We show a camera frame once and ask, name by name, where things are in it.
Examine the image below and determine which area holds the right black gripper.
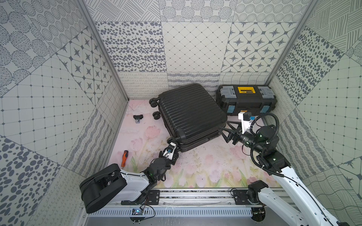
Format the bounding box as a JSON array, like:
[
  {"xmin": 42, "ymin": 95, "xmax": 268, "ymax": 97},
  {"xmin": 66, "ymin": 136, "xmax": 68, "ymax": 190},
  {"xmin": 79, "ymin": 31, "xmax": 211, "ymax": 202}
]
[{"xmin": 218, "ymin": 121, "xmax": 265, "ymax": 155}]

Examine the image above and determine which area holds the black ribbed hard-shell suitcase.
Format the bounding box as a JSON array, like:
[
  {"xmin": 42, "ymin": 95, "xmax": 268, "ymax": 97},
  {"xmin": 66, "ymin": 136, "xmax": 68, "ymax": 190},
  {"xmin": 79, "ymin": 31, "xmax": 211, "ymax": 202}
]
[{"xmin": 149, "ymin": 83, "xmax": 227, "ymax": 152}]

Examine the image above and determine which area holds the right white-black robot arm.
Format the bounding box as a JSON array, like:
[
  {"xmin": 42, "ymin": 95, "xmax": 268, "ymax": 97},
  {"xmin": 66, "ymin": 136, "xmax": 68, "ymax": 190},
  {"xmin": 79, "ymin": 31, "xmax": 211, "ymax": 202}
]
[{"xmin": 219, "ymin": 121, "xmax": 348, "ymax": 226}]

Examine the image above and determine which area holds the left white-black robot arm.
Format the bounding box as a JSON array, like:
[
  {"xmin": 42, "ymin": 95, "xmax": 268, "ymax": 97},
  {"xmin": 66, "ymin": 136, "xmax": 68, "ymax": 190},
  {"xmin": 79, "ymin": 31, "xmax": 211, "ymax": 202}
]
[{"xmin": 79, "ymin": 145, "xmax": 179, "ymax": 213}]

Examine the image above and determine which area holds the black toolbox with yellow label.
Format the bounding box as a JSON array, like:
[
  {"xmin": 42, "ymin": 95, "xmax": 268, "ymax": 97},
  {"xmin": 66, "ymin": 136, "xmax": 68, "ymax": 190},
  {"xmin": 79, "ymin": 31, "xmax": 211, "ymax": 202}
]
[{"xmin": 216, "ymin": 85, "xmax": 277, "ymax": 116}]

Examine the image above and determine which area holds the pink floral table mat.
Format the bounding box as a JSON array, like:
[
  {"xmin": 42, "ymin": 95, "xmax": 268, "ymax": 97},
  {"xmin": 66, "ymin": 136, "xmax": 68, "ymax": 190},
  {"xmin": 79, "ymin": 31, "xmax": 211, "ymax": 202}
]
[{"xmin": 108, "ymin": 100, "xmax": 279, "ymax": 188}]

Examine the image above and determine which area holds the small black metal clip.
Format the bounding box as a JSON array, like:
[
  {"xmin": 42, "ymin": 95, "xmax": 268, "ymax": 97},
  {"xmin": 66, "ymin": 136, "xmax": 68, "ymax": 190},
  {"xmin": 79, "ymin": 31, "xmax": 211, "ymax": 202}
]
[{"xmin": 133, "ymin": 115, "xmax": 143, "ymax": 124}]

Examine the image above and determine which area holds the left green circuit board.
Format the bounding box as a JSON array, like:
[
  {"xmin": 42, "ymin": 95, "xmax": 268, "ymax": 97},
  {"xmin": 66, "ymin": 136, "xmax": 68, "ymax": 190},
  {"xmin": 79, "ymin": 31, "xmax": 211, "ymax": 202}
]
[{"xmin": 130, "ymin": 208, "xmax": 145, "ymax": 223}]

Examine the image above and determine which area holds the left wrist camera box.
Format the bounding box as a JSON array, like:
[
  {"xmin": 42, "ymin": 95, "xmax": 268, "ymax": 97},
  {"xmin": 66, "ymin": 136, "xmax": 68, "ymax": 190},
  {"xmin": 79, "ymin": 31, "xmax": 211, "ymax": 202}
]
[{"xmin": 166, "ymin": 142, "xmax": 177, "ymax": 153}]

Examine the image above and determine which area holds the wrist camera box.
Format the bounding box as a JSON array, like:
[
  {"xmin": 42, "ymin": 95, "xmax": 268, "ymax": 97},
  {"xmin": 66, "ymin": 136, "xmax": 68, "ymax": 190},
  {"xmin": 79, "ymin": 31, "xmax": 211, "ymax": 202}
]
[
  {"xmin": 238, "ymin": 112, "xmax": 255, "ymax": 134},
  {"xmin": 166, "ymin": 142, "xmax": 177, "ymax": 153}
]

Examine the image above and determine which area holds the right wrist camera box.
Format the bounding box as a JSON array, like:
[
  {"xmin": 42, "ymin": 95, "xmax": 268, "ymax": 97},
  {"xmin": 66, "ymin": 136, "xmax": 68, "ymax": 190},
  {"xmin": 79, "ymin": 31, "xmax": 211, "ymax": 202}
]
[{"xmin": 238, "ymin": 112, "xmax": 255, "ymax": 134}]

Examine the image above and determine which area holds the aluminium mounting rail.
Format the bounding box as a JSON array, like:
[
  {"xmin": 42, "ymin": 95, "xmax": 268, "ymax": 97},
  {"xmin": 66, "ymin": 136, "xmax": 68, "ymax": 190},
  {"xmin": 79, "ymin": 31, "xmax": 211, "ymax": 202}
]
[{"xmin": 81, "ymin": 188, "xmax": 266, "ymax": 213}]

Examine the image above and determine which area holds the orange-handled utility knife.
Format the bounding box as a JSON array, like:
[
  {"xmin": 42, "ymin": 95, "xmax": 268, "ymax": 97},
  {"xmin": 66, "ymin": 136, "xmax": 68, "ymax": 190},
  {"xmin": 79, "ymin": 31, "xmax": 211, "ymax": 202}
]
[{"xmin": 121, "ymin": 150, "xmax": 129, "ymax": 168}]

